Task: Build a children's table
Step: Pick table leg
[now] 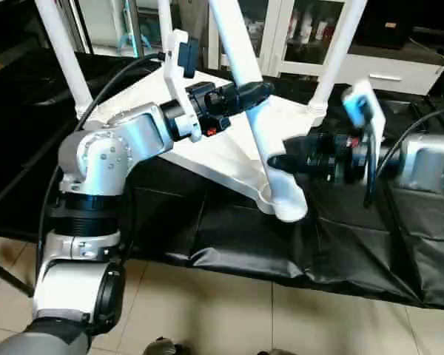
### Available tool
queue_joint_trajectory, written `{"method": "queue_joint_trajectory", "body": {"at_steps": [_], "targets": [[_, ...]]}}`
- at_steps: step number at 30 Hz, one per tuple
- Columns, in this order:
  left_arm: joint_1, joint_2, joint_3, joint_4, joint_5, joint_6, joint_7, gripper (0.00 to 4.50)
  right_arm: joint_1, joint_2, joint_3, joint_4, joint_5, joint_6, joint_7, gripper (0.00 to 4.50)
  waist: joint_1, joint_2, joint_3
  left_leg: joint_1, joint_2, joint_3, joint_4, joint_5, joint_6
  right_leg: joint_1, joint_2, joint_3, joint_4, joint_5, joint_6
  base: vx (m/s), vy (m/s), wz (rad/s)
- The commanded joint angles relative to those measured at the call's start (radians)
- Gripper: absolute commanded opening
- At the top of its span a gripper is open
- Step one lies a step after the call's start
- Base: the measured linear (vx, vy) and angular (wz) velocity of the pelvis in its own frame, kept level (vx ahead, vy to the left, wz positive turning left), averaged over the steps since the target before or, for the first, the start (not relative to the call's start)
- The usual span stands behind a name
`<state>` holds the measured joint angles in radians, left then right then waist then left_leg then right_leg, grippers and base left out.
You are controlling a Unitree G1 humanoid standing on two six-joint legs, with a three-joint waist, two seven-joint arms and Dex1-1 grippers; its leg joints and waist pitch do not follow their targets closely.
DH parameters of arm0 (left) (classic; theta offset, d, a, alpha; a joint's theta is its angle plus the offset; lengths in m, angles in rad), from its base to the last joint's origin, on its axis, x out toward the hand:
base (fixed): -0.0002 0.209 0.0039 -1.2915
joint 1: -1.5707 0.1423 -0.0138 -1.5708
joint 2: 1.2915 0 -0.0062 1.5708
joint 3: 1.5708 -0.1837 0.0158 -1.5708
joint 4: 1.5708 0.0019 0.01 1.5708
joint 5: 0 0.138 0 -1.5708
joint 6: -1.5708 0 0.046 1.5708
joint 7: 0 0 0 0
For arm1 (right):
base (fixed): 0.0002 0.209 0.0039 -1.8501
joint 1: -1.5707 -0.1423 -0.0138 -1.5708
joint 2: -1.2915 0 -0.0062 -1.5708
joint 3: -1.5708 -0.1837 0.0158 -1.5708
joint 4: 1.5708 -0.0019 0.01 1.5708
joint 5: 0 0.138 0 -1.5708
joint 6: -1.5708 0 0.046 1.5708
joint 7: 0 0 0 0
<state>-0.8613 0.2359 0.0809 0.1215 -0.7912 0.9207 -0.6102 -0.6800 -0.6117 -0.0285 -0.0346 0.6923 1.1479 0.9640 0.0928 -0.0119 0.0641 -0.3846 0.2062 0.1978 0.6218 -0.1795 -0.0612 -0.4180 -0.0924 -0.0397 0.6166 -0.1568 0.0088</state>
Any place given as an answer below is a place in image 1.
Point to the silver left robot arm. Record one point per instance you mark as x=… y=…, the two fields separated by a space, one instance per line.
x=103 y=159

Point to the white drawer unit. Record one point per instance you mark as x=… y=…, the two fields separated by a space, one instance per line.
x=388 y=74

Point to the white glass door cabinet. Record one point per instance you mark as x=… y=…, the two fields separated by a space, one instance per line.
x=296 y=33

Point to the black table mat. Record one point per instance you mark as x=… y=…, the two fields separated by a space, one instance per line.
x=229 y=244

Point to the white plastic table top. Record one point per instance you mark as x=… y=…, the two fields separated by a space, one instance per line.
x=222 y=159

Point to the black metal workbench leg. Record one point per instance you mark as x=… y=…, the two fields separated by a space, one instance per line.
x=7 y=277

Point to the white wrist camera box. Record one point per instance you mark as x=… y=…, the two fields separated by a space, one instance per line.
x=362 y=103
x=174 y=81

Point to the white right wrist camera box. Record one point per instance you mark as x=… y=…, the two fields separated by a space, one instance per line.
x=362 y=103

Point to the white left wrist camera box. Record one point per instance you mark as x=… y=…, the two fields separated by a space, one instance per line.
x=174 y=81

